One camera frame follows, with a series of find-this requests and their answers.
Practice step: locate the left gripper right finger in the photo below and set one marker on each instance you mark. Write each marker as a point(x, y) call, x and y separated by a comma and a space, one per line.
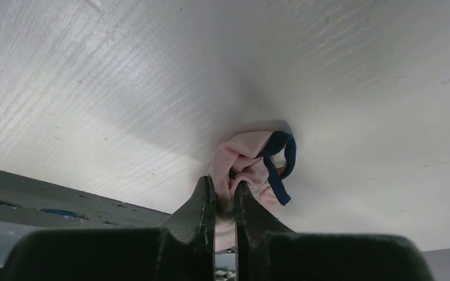
point(266, 249)

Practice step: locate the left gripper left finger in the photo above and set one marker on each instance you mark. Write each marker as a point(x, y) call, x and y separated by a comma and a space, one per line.
point(181, 248)

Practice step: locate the pink underwear navy trim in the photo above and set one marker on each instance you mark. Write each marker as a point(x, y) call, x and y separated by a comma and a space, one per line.
point(261, 157)

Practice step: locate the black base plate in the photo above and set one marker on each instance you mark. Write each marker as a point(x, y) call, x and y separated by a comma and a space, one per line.
point(28, 205)

